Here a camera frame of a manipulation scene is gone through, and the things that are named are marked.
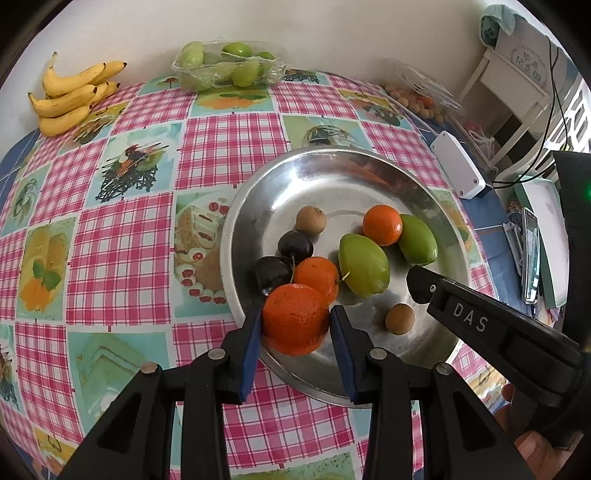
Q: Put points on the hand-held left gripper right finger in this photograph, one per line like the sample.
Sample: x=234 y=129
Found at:
x=344 y=357

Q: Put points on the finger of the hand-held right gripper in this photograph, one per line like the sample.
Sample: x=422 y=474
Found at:
x=422 y=284

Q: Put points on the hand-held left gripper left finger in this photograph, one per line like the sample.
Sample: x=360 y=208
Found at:
x=251 y=355

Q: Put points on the small brown longan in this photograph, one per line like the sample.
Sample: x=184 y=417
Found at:
x=399 y=319

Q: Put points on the green jujube fruit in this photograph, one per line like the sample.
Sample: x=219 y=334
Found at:
x=419 y=240
x=364 y=264

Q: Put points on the orange tangerine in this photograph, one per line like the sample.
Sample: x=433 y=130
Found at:
x=296 y=321
x=319 y=276
x=382 y=225

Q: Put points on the dark purple plum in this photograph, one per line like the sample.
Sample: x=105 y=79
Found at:
x=271 y=274
x=295 y=243

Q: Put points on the brown kiwi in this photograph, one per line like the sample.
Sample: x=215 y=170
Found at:
x=310 y=219

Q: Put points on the round metal plate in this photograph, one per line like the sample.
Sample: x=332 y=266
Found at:
x=332 y=184

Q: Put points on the person's right hand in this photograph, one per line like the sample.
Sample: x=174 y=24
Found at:
x=535 y=457

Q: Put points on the smartphone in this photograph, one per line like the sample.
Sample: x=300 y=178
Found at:
x=531 y=254

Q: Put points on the pale green board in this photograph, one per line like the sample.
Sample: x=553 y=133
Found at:
x=551 y=240

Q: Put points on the white plastic box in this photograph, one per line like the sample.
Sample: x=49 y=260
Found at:
x=457 y=164

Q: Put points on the pink checked fruit-print tablecloth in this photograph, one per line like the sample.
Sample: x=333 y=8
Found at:
x=129 y=230

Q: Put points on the clear pack of brown longans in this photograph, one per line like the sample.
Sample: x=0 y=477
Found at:
x=422 y=94

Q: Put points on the white wooden stool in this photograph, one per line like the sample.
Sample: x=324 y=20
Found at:
x=512 y=97

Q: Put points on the clear pack of green jujubes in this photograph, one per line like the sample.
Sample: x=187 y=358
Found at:
x=226 y=67

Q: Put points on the yellow banana bunch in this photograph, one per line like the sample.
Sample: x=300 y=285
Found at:
x=64 y=104

